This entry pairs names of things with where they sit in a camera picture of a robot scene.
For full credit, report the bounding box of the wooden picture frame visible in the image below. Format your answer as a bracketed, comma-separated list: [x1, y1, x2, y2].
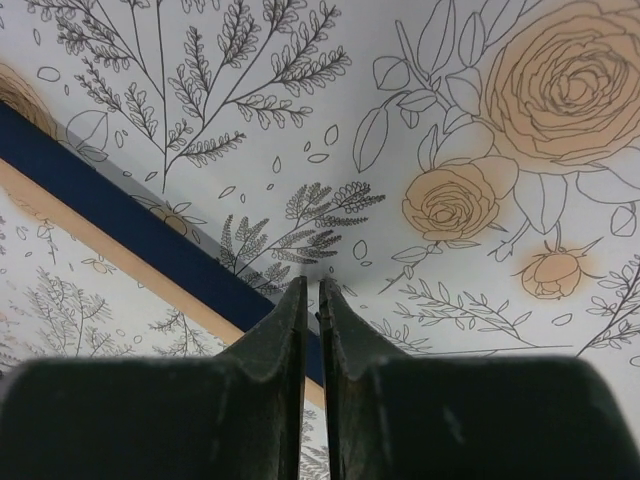
[0, 102, 326, 409]

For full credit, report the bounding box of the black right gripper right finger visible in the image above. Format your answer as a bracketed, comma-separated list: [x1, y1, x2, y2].
[317, 279, 639, 479]

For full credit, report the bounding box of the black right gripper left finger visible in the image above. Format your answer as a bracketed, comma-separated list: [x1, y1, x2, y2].
[1, 277, 307, 479]

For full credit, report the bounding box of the floral patterned table mat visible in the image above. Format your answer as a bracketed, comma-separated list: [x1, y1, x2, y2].
[1, 1, 639, 479]

